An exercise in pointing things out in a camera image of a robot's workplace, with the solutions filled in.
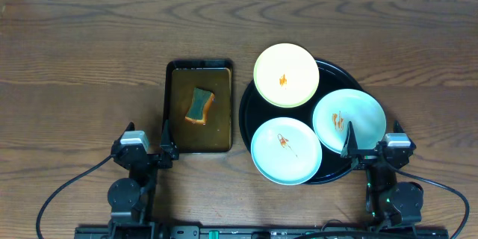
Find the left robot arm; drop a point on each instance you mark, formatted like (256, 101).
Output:
(132, 198)

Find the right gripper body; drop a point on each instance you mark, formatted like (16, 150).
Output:
(366, 157)

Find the light green plate front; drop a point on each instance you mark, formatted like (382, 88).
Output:
(286, 151)

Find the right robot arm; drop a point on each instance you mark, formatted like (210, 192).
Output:
(392, 204)

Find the green orange sponge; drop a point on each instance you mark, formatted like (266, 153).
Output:
(200, 105)

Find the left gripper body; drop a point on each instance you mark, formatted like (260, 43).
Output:
(159, 165)

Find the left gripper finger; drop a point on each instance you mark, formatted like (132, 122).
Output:
(167, 143)
(128, 135)

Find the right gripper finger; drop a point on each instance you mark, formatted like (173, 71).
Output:
(350, 148)
(397, 128)

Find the light green plate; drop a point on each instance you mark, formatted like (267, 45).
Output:
(337, 109)
(286, 151)

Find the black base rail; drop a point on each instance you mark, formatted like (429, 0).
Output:
(195, 232)

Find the black round tray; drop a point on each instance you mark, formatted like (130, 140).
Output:
(254, 110)

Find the black rectangular water tray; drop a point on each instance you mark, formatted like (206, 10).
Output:
(182, 77)

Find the yellow plate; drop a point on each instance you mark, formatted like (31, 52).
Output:
(286, 75)

